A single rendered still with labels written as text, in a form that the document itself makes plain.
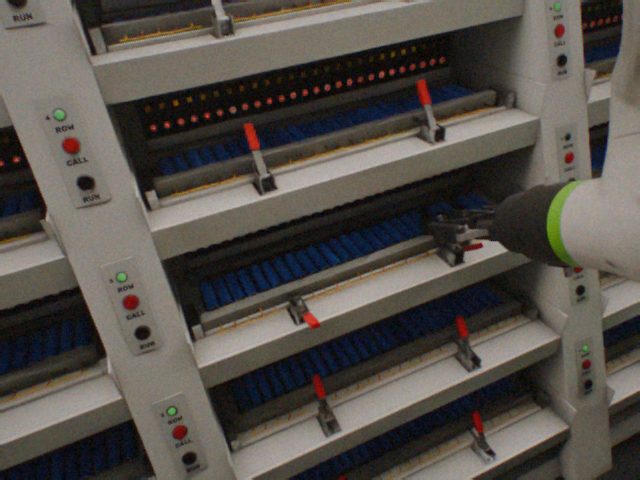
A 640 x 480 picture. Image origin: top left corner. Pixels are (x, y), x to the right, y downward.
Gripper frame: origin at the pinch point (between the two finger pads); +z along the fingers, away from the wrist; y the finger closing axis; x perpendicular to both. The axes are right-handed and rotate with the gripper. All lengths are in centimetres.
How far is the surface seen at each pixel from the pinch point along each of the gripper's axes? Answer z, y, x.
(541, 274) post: 2.5, 18.0, -15.1
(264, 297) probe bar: 2.4, -30.7, -2.3
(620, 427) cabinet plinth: 10, 35, -56
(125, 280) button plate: -4.3, -47.0, 6.9
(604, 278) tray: 7.6, 36.8, -22.9
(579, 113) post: -4.6, 25.7, 10.6
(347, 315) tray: -1.4, -20.2, -8.2
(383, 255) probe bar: 2.4, -10.5, -2.3
